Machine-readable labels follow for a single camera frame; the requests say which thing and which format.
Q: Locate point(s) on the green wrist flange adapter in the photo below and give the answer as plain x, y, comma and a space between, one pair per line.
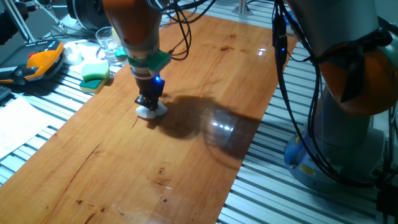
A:
152, 61

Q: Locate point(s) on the white paper sheet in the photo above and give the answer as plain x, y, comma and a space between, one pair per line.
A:
18, 124

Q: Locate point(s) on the light green wavy sponge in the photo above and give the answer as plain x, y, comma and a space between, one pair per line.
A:
94, 71

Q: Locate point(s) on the person in dark clothes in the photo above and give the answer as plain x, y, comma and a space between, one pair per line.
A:
11, 26

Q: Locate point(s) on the white rectangular sponge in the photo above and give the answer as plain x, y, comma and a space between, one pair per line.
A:
152, 112

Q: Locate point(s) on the clear drinking glass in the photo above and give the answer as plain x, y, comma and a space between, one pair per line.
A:
107, 43

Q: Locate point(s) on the aluminium frame strut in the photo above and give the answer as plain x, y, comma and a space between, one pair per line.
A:
18, 18
242, 7

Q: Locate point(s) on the small green cap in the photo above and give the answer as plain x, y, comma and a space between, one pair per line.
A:
120, 53

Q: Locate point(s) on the yellow and green sponge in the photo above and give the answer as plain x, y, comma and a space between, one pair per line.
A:
93, 85

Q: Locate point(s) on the black round spool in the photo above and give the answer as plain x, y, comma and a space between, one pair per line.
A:
85, 14

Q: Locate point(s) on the orange and black teach pendant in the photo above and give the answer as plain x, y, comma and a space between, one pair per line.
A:
40, 60

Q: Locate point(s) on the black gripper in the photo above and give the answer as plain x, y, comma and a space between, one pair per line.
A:
150, 87

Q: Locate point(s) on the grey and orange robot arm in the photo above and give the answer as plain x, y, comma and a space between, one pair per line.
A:
335, 28

